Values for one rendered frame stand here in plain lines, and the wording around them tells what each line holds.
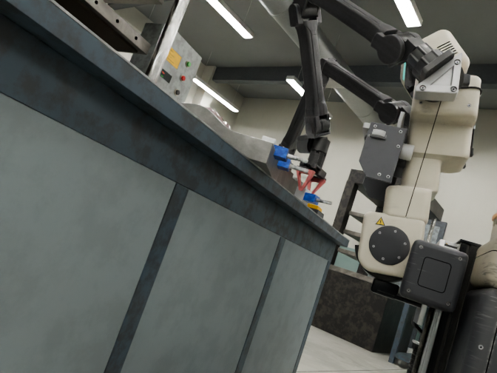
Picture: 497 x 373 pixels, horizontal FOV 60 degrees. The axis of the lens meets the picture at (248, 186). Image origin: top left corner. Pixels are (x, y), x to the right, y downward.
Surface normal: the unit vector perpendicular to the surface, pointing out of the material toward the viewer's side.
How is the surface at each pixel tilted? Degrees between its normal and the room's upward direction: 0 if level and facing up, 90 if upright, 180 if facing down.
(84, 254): 90
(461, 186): 90
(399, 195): 90
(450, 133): 90
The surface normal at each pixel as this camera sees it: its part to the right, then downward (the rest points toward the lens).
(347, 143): -0.57, -0.32
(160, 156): 0.85, 0.22
